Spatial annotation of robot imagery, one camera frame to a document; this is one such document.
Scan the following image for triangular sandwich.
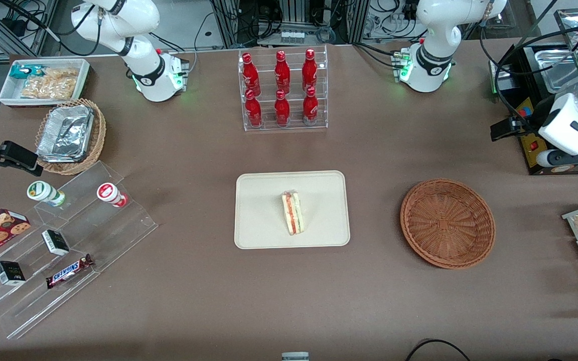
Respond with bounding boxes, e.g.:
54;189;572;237
281;191;305;236

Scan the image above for oval tan wicker basket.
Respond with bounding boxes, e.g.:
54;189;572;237
35;98;107;176

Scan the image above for round brown wicker basket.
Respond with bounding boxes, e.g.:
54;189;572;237
400;178;496;270

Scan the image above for beige rectangular tray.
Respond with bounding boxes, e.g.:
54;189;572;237
234;170;351;250

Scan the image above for black food warmer cabinet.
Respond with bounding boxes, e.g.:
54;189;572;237
490;8;578;176

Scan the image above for green lid yogurt cup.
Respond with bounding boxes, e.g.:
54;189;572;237
27;180;66;208

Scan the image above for stacked aluminium foil containers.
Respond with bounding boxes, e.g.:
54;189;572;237
37;104;95;163

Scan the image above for white rectangular snack bin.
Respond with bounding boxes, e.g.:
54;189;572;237
0;58;90;108

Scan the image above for steel warmer pan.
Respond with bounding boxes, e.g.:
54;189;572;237
540;48;578;93

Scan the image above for clear bag of crackers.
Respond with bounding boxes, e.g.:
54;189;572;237
21;68;80;100

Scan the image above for teal snack packet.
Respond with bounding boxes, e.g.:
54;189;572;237
9;64;46;81

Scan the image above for small black white box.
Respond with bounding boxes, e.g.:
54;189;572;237
0;261;26;286
42;230;70;256

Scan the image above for red lid yogurt cup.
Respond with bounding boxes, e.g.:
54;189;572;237
96;183;128;208

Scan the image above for clear acrylic stepped display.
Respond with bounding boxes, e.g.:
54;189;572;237
0;160;159;340

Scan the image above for Snickers chocolate bar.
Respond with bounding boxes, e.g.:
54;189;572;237
46;254;94;289

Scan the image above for red cola bottle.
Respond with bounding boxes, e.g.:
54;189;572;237
275;50;291;95
303;86;319;125
274;89;291;126
245;89;262;127
241;53;261;97
303;49;318;92

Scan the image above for clear acrylic bottle rack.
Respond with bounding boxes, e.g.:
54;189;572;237
238;45;329;132

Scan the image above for aluminium equipment rack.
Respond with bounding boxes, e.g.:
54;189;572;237
211;0;370;47

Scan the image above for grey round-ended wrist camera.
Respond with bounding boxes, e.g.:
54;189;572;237
536;149;563;167

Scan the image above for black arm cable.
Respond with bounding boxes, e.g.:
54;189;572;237
480;0;578;126

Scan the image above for black looped floor cable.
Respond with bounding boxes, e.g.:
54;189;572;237
404;339;473;361

